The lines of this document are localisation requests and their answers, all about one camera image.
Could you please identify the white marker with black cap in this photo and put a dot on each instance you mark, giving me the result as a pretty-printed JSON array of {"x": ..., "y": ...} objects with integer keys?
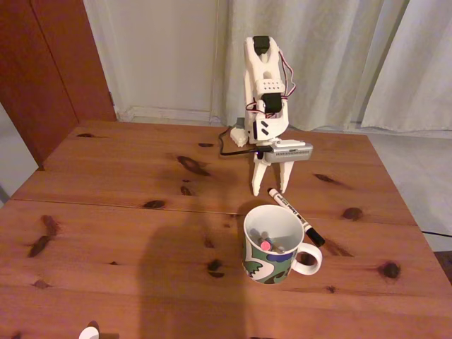
[{"x": 293, "y": 212}]

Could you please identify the thin black marker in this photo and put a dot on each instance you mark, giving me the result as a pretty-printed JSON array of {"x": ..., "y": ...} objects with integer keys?
[{"x": 265, "y": 244}]

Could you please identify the teal ballpoint pen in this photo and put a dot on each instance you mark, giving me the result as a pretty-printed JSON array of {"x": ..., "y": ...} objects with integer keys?
[{"x": 280, "y": 249}]

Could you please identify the small grey box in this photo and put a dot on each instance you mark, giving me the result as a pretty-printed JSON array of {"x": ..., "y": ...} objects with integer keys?
[{"x": 241, "y": 123}]

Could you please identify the white mug with green pattern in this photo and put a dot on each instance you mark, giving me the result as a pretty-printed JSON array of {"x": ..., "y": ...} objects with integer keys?
[{"x": 265, "y": 268}]

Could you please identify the small white round tag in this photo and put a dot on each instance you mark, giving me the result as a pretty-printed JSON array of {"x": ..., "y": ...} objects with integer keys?
[{"x": 88, "y": 333}]

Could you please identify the brown wooden cabinet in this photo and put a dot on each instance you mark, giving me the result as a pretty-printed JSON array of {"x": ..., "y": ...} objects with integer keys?
[{"x": 42, "y": 70}]

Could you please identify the grey oval camera box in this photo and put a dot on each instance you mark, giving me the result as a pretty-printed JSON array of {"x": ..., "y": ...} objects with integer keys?
[{"x": 289, "y": 153}]

